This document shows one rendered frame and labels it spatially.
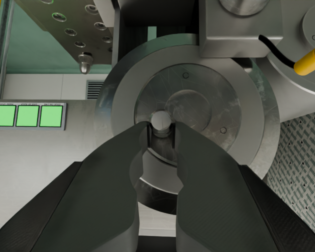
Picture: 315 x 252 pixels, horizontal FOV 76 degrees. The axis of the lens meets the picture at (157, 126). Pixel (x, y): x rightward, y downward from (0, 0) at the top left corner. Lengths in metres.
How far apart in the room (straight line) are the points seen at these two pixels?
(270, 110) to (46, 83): 3.42
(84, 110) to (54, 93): 2.87
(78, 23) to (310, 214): 0.49
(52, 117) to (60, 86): 2.84
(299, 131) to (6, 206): 0.62
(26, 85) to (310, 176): 3.58
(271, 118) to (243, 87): 0.03
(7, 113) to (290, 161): 0.62
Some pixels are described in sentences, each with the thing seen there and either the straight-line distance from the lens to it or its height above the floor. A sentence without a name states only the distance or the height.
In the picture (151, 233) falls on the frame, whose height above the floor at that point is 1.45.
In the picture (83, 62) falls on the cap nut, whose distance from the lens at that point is 0.56.
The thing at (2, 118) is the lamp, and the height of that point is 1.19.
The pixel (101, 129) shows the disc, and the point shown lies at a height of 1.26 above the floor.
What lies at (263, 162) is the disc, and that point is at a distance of 0.17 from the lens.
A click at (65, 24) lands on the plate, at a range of 0.47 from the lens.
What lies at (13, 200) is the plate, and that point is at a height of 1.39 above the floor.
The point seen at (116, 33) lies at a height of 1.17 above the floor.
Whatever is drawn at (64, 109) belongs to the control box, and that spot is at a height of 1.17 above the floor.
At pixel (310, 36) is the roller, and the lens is 0.22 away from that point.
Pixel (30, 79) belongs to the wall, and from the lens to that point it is 3.67.
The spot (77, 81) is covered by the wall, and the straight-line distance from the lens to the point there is 3.30.
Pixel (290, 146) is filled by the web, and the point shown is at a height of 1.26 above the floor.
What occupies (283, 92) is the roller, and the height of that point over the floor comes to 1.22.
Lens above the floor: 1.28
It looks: 9 degrees down
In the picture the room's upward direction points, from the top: 179 degrees counter-clockwise
